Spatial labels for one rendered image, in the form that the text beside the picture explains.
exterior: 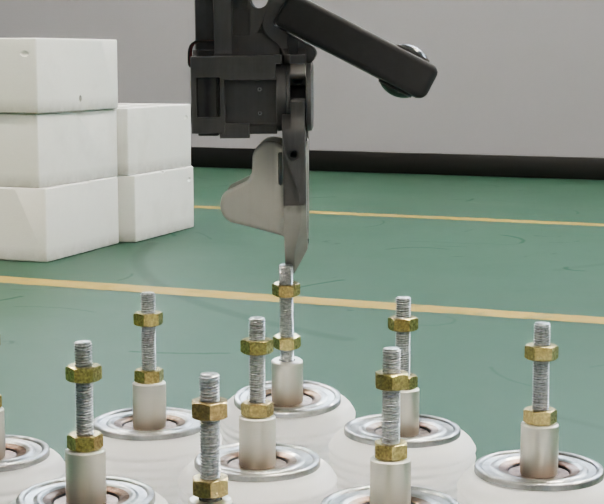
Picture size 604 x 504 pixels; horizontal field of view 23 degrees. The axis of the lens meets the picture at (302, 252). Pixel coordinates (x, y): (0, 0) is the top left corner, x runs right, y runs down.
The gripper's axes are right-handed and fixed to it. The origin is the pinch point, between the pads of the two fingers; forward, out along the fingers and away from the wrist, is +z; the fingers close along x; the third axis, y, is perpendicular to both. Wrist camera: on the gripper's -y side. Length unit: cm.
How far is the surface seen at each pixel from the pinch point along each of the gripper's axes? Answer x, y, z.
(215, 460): 34.0, 2.9, 4.9
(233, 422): 4.5, 4.6, 11.1
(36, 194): -246, 73, 23
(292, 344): 2.8, 0.6, 6.1
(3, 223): -249, 82, 30
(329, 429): 5.2, -2.0, 11.4
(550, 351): 19.0, -15.0, 3.0
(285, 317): 2.6, 1.0, 4.2
